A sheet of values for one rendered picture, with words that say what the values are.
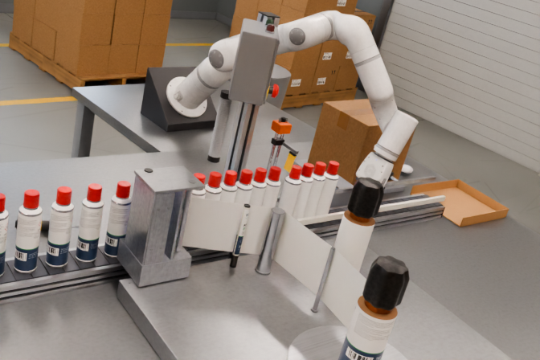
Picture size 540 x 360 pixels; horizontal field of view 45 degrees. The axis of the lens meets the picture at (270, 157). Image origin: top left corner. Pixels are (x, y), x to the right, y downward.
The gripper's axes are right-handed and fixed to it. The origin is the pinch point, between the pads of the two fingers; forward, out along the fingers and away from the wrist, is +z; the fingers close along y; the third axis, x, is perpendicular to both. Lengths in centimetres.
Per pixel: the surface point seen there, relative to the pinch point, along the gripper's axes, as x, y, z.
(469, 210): 62, 4, -11
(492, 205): 73, 6, -17
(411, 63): 364, -293, -83
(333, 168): -21.9, 1.3, -5.9
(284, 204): -33.8, 1.4, 9.9
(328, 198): -18.0, 2.6, 3.6
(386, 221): 13.2, 5.0, 4.1
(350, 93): 325, -310, -27
